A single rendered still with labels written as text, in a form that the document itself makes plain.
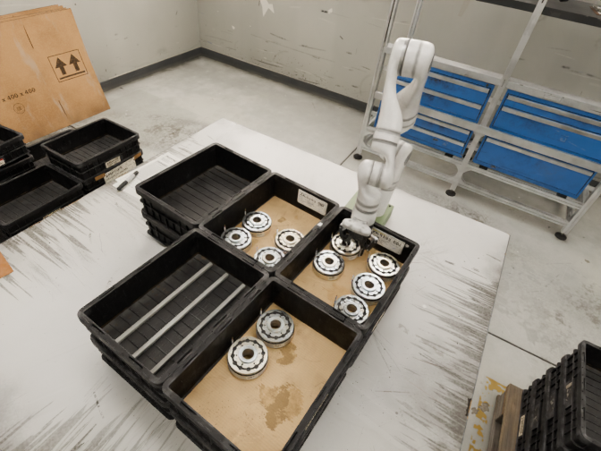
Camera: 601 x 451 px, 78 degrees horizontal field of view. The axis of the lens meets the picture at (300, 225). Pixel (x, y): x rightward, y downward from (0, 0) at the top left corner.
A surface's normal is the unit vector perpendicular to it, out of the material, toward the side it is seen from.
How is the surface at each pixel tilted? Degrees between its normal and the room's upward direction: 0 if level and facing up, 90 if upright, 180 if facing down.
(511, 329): 0
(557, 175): 90
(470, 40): 90
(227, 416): 0
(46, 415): 0
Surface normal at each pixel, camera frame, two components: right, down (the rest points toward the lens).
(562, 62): -0.50, 0.56
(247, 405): 0.10, -0.72
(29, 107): 0.85, 0.21
